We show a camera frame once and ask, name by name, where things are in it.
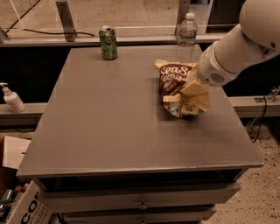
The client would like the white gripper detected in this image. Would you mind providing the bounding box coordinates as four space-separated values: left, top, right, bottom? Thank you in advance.
162 40 245 112

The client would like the brown sea salt chip bag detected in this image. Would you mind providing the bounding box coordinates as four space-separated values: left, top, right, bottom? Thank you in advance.
155 59 203 118

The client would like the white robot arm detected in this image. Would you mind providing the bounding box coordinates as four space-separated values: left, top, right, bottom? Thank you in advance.
155 0 280 118

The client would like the clear plastic water bottle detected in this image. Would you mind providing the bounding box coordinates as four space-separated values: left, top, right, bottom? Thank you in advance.
176 12 198 61

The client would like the white pump dispenser bottle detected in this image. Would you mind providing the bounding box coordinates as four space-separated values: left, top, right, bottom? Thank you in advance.
0 82 25 113

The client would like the green soda can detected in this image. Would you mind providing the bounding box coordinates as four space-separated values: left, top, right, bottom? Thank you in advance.
99 25 118 60

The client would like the grey drawer cabinet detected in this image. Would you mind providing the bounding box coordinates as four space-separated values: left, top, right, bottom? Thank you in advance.
17 45 262 224

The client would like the open brown cardboard box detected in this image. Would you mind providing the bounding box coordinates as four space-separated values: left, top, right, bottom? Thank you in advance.
0 136 30 198

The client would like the white cardboard box with print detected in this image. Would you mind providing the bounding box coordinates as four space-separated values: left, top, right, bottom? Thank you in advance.
5 181 53 224

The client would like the black cable by floor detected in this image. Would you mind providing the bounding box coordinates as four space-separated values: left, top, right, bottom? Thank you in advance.
246 94 269 144

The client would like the black cable behind glass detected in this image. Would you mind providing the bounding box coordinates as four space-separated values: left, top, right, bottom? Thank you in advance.
22 28 95 38

